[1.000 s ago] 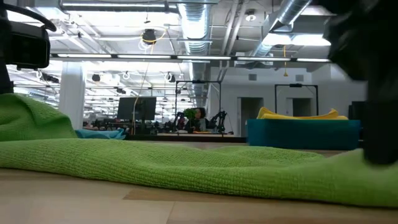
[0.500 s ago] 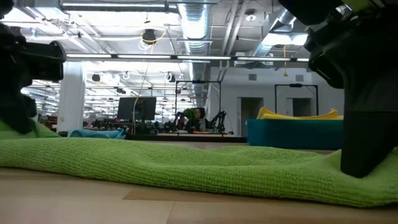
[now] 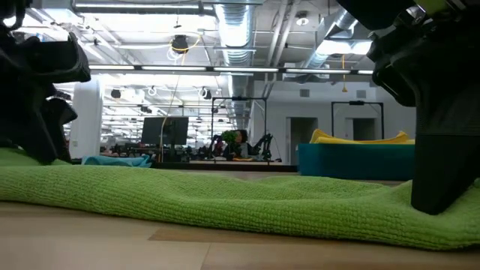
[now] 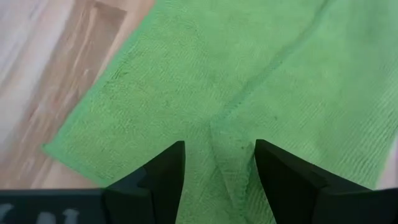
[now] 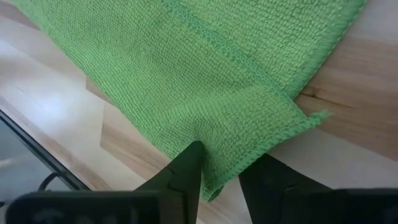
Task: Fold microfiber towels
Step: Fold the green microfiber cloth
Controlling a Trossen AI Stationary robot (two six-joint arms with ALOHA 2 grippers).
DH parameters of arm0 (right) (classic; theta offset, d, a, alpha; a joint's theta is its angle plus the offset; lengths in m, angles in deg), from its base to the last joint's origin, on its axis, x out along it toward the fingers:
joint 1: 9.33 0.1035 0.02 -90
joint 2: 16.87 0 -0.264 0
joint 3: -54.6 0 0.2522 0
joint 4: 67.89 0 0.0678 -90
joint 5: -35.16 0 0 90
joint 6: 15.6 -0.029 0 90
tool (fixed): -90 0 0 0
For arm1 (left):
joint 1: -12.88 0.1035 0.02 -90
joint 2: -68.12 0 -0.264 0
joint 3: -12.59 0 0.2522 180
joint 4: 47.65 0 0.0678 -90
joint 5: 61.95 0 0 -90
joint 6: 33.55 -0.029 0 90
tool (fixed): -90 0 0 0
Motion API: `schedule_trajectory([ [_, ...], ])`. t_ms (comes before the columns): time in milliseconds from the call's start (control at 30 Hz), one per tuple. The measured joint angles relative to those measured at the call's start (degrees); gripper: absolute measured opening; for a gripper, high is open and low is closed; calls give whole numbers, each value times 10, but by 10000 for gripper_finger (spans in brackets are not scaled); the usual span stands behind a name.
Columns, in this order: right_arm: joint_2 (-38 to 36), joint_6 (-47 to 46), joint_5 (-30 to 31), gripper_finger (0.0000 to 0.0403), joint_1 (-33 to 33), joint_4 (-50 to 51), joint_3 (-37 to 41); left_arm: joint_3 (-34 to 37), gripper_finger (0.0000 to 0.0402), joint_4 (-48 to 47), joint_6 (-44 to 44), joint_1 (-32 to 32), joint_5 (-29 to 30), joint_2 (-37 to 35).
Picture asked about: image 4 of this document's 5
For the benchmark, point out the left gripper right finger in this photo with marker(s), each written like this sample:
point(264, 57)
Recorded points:
point(295, 193)

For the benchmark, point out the green microfiber towel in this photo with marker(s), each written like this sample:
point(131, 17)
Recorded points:
point(217, 77)

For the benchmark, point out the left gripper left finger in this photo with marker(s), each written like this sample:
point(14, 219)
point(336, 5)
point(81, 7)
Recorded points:
point(155, 193)

